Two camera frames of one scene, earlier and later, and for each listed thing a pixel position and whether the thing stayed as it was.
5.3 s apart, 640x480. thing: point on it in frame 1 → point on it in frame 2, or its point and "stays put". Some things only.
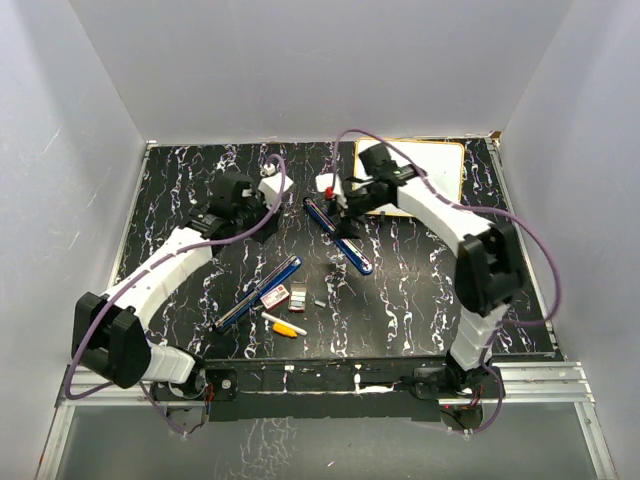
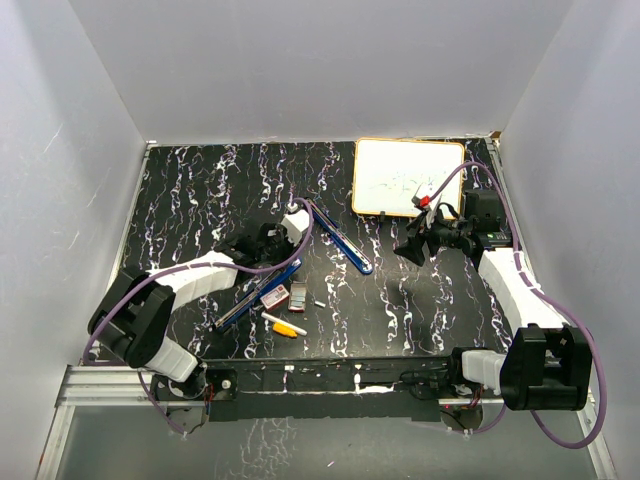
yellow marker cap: x=284 y=329 stays put
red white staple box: x=274 y=297 stays put
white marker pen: x=283 y=323 stays put
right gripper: x=344 y=230 → x=413 y=248
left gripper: x=270 y=223 → x=280 y=233
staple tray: x=298 y=296 stays put
